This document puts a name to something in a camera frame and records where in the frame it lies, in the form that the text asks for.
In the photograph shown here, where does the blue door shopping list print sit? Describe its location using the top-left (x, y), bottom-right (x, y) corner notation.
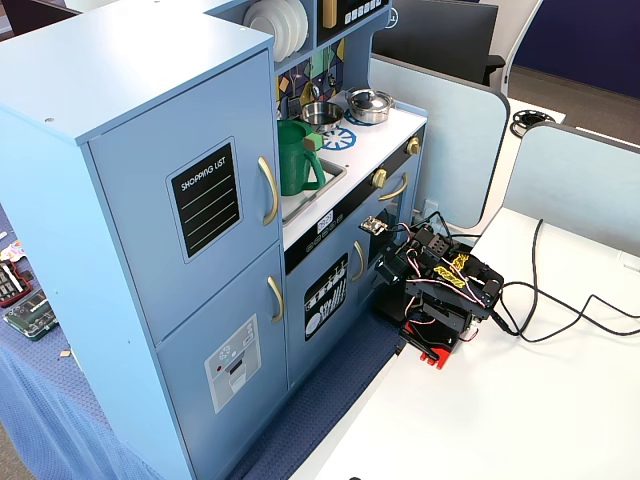
top-left (87, 48), bottom-right (282, 347)

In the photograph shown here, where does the pale blue desk divider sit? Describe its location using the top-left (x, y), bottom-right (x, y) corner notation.
top-left (369, 53), bottom-right (511, 231)
top-left (499, 122), bottom-right (640, 261)

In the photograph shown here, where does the thin black camera cable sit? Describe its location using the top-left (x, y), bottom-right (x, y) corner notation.
top-left (384, 209), bottom-right (484, 241)

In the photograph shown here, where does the clear box with circuit board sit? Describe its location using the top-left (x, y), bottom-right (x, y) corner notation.
top-left (3, 293), bottom-right (57, 343)

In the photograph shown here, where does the metal toy sink basin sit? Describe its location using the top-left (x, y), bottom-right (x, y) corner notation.
top-left (281, 157), bottom-right (349, 225)

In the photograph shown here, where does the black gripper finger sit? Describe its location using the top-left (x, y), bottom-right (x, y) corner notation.
top-left (397, 290), bottom-right (419, 327)
top-left (371, 283), bottom-right (400, 322)

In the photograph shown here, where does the black toy microwave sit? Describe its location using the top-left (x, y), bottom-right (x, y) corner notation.
top-left (317, 0), bottom-right (391, 46)

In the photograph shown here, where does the green toy pitcher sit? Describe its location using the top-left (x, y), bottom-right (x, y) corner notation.
top-left (277, 119), bottom-right (327, 197)

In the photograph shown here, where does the blue oven door with window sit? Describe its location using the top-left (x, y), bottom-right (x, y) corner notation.
top-left (367, 167), bottom-right (422, 301)

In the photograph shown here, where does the steel toy pot with lid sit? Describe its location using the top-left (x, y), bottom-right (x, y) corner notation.
top-left (345, 88), bottom-right (396, 125)

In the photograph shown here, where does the black round spool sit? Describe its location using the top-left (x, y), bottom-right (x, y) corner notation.
top-left (509, 109), bottom-right (556, 138)

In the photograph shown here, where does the blue door ice dispenser print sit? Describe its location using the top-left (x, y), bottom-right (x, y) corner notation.
top-left (154, 243), bottom-right (291, 479)

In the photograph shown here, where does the white toy plate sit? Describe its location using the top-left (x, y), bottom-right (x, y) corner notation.
top-left (272, 0), bottom-right (302, 59)
top-left (243, 0), bottom-right (284, 41)
top-left (293, 0), bottom-right (310, 51)

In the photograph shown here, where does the blue toy kitchen body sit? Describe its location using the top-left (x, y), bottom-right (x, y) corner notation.
top-left (0, 0), bottom-right (431, 480)

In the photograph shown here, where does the red table clamp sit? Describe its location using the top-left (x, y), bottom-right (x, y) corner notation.
top-left (399, 319), bottom-right (459, 372)

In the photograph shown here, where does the black power cable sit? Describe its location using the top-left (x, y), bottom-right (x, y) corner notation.
top-left (499, 218), bottom-right (640, 321)
top-left (489, 294), bottom-right (640, 344)

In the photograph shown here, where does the black computer monitor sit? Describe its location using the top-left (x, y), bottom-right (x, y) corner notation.
top-left (372, 0), bottom-right (507, 87)

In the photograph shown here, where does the long gold door handle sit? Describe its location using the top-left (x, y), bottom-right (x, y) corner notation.
top-left (257, 155), bottom-right (280, 227)

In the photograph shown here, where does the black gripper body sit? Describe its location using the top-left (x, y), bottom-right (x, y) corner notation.
top-left (374, 239), bottom-right (419, 296)

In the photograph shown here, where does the blue door dish rack print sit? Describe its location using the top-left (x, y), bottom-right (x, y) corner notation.
top-left (284, 232), bottom-right (371, 394)

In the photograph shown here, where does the steel toy pot without lid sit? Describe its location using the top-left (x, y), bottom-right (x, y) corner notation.
top-left (299, 101), bottom-right (345, 134)

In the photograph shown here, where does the colourful sticker sheet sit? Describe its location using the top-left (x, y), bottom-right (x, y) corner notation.
top-left (0, 239), bottom-right (26, 264)

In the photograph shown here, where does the red and black tool case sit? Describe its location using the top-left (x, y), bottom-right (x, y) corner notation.
top-left (0, 259), bottom-right (34, 309)

